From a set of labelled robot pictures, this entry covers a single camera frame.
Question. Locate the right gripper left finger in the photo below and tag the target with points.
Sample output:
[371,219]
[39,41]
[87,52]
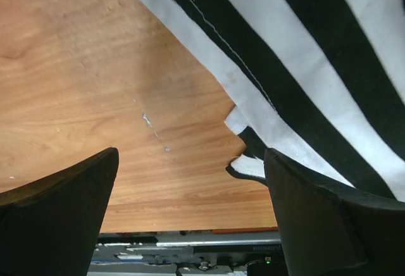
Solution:
[50,226]

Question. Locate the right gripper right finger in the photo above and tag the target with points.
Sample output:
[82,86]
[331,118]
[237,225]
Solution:
[329,228]

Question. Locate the black white striped cloth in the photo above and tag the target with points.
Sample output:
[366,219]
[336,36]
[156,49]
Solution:
[321,81]

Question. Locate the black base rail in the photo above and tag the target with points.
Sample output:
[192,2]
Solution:
[256,251]

